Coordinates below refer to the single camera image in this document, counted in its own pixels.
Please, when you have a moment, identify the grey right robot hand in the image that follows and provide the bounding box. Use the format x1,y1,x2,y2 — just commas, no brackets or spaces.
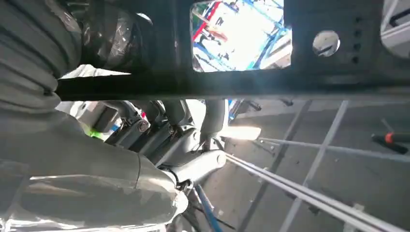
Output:
0,99,228,232

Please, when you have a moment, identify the bright green tag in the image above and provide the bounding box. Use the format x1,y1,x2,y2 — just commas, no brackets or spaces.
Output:
84,125,104,140

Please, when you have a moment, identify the thin blue bar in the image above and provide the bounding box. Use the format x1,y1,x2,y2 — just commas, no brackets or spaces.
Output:
193,184,223,232

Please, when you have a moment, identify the black tool with orange band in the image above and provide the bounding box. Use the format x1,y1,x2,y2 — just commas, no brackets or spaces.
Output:
371,131,410,155

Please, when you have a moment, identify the grey metal rod frame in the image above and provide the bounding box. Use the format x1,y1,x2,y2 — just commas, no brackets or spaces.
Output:
224,100,410,232

